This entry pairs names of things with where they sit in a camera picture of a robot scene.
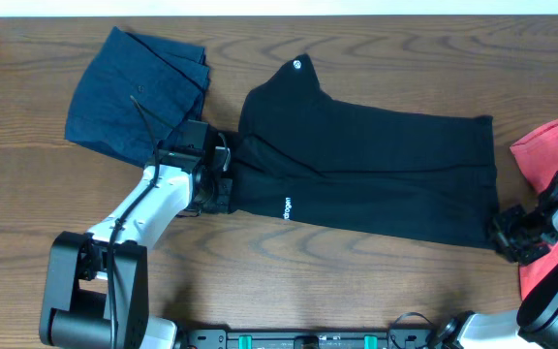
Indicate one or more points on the folded navy blue garment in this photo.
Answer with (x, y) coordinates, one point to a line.
(135, 93)

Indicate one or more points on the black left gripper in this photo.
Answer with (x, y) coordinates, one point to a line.
(224, 192)

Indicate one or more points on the black polo shirt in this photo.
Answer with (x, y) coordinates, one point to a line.
(301, 155)

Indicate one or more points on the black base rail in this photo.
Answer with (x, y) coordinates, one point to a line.
(398, 335)

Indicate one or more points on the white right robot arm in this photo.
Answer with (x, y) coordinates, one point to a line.
(533, 325)

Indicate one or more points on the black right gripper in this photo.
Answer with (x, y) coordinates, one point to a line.
(500, 230)

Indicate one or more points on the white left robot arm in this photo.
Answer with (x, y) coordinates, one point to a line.
(96, 293)

